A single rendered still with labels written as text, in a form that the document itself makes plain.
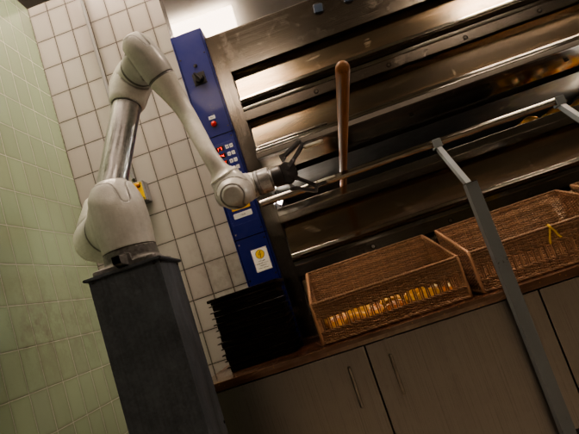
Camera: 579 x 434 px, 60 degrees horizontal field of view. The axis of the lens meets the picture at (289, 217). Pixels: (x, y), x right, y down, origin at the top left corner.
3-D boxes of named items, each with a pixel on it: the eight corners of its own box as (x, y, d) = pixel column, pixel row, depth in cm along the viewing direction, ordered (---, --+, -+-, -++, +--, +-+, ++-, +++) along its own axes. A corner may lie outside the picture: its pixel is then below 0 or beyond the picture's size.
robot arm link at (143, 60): (181, 64, 175) (166, 83, 185) (150, 19, 173) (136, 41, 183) (152, 76, 167) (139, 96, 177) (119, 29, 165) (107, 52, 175)
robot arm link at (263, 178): (263, 197, 183) (278, 191, 183) (258, 193, 174) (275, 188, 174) (255, 174, 185) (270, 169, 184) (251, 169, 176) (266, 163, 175)
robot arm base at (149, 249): (84, 278, 132) (79, 257, 133) (117, 279, 154) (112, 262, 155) (150, 256, 132) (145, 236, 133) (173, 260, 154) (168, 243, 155)
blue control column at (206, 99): (326, 384, 406) (245, 141, 437) (345, 378, 405) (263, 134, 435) (309, 482, 216) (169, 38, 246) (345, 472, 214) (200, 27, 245)
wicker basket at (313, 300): (323, 332, 223) (303, 273, 227) (445, 293, 220) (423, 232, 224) (320, 348, 175) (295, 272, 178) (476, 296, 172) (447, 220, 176)
